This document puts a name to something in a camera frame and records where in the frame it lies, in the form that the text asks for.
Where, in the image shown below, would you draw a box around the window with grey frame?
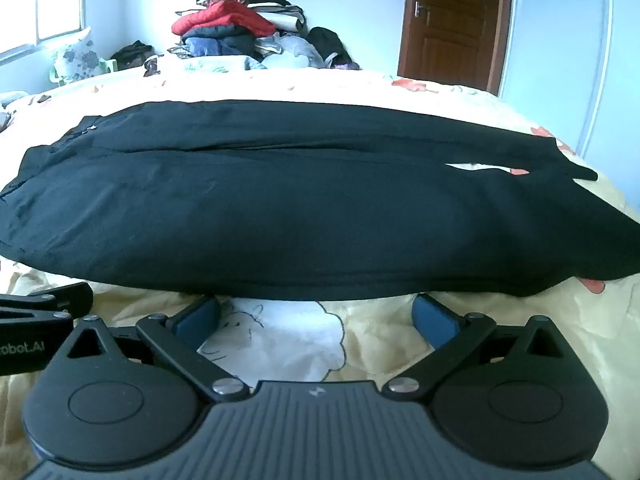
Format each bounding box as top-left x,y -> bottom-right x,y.
1,0 -> 85,61

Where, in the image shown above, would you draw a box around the brown wooden door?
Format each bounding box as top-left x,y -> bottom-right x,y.
398,0 -> 512,94

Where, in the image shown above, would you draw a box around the white wardrobe with floral top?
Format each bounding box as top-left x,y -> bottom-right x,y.
500,0 -> 639,203

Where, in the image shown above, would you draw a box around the black pants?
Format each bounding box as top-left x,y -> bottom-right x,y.
1,101 -> 639,300

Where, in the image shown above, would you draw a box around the black bag by wall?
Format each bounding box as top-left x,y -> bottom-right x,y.
111,40 -> 154,70

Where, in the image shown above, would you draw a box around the pile of mixed clothes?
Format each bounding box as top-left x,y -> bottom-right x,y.
167,0 -> 360,70

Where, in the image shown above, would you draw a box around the red puffer jacket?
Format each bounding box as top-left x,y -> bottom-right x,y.
171,0 -> 276,37

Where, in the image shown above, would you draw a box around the floral white pillow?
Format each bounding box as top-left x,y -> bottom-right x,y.
50,27 -> 103,86

